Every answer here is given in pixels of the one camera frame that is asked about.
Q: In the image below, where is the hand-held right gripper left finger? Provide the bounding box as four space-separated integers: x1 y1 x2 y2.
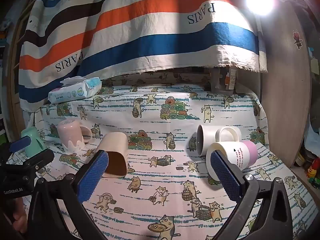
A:
27 150 110 240

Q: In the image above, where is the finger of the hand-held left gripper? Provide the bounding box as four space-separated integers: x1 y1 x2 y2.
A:
9 137 32 153
15 149 55 173

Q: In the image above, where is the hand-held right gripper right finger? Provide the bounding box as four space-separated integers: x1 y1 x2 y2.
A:
209 150 293 240

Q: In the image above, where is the mint green cup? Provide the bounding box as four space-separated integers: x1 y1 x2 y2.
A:
21 127 47 158

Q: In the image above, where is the pink cup with white drip rim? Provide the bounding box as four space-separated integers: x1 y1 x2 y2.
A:
57 119 92 153

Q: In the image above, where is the beige plastic cup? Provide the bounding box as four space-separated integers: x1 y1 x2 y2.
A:
96 132 128 178

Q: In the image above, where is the person's left hand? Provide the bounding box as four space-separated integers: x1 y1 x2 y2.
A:
9 200 28 233

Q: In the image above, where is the white mug with pink base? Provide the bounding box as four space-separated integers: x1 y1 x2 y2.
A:
205 141 258 181

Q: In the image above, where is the white mug with dark inside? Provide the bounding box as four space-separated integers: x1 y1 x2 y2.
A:
196 124 242 157

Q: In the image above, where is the cat printed cloth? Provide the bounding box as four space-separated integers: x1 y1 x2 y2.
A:
22 71 317 240

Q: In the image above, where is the wet wipes packet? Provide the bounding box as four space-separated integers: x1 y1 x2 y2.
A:
48 76 102 103

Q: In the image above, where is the colourful toy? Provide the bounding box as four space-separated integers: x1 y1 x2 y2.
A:
307 159 320 187

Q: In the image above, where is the clear container with orange label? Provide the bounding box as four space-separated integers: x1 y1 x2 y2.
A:
209 67 238 93

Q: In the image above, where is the wooden board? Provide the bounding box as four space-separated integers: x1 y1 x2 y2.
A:
260 0 312 169

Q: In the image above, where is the striped blanket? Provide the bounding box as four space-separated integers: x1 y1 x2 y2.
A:
19 0 269 112

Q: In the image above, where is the bear sticker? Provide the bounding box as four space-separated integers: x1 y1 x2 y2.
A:
292 30 303 49

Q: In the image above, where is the bright lamp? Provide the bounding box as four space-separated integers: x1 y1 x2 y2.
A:
245 0 275 15

